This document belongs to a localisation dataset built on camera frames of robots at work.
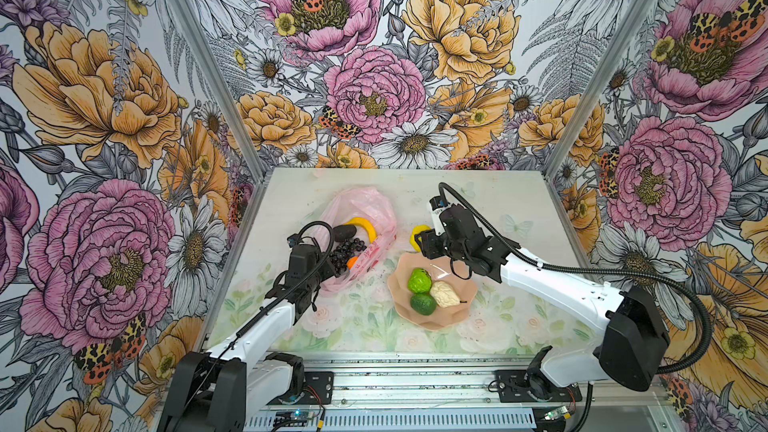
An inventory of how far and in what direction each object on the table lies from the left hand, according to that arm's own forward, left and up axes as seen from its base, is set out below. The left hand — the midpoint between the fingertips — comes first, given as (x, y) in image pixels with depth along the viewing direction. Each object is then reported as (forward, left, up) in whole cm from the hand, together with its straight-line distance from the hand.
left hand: (327, 267), depth 89 cm
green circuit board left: (-35, +4, -6) cm, 36 cm away
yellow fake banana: (+16, -12, -3) cm, 20 cm away
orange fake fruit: (+2, -7, -1) cm, 7 cm away
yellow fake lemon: (+3, -26, +14) cm, 29 cm away
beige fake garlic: (-9, -33, +1) cm, 35 cm away
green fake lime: (-5, -27, +2) cm, 28 cm away
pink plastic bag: (+23, -7, +2) cm, 24 cm away
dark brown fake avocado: (+14, -4, -2) cm, 14 cm away
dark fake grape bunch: (+4, -3, 0) cm, 5 cm away
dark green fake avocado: (-11, -28, 0) cm, 30 cm away
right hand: (+1, -28, +11) cm, 30 cm away
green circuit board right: (-36, -57, -6) cm, 67 cm away
